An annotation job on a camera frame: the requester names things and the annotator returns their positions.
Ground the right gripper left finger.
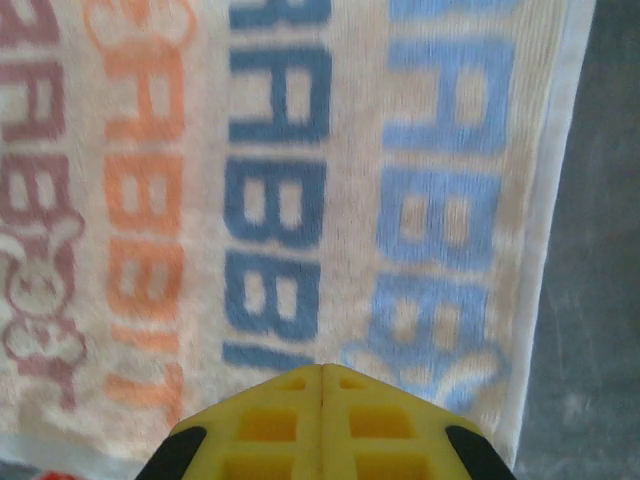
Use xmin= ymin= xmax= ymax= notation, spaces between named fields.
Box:
xmin=133 ymin=363 xmax=322 ymax=480

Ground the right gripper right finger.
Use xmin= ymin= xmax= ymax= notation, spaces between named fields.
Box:
xmin=321 ymin=363 xmax=519 ymax=480

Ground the white towel with coloured letters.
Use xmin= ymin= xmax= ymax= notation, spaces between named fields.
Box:
xmin=0 ymin=0 xmax=599 ymax=464

